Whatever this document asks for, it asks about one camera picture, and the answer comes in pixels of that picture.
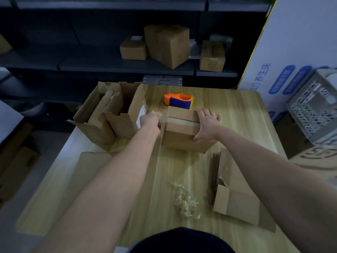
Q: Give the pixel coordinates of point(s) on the clear peeled tape strip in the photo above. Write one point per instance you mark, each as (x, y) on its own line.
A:
(163, 117)

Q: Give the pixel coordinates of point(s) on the large brown carton black logo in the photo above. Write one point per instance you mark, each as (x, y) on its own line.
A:
(316, 160)

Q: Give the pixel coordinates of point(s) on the small dim brown carton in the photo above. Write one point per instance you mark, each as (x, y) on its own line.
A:
(72, 108)

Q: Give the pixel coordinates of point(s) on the person's right forearm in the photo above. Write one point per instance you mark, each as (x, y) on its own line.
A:
(276, 187)

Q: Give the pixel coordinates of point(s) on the dim brown flattened carton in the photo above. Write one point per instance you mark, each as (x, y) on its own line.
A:
(15, 168)

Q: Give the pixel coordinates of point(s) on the dark metal shelf unit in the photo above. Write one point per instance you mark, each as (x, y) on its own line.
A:
(92, 60)

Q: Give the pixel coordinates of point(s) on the large white printed carton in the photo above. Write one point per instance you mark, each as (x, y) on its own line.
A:
(297, 31)

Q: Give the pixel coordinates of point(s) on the person's right hand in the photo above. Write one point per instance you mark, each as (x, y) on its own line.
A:
(209, 126)

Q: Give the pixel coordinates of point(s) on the small carton with white label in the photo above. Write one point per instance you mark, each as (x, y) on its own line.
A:
(133, 50)

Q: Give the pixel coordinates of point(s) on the clear tape wad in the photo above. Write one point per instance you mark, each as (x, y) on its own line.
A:
(185, 202)

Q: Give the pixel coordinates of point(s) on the orange blue yellow tape roll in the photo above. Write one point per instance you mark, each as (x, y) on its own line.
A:
(180, 102)

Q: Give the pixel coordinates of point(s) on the cardboard stack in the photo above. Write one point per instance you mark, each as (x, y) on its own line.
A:
(89, 163)

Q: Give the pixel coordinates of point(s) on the grey wrapped item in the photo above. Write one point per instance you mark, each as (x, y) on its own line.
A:
(227, 42)

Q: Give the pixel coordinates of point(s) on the white flat board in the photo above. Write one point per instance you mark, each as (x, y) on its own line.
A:
(9, 118)

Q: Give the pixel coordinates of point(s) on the cluster of cardboard boxes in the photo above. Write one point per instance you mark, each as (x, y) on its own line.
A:
(118, 126)

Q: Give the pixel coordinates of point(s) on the white paper sign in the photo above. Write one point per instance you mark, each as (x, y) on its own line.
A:
(333, 81)

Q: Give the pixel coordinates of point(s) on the brown carton with black print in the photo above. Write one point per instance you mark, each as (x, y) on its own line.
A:
(4, 46)

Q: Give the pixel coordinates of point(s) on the small sealed brown carton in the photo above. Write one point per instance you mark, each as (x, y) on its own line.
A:
(212, 59)

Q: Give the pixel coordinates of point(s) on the white plastic crate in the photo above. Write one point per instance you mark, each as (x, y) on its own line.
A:
(313, 115)

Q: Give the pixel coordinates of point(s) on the white plastic bag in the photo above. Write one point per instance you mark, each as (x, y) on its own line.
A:
(31, 110)

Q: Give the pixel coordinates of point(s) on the large sealed brown carton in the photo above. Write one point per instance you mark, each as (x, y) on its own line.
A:
(167, 47)

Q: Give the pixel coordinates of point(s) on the person's dark shirt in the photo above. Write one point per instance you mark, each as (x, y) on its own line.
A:
(181, 242)

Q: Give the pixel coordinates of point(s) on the person's left hand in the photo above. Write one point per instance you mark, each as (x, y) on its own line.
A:
(151, 122)

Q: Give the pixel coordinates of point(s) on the person's left forearm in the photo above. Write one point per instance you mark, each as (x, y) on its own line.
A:
(100, 197)

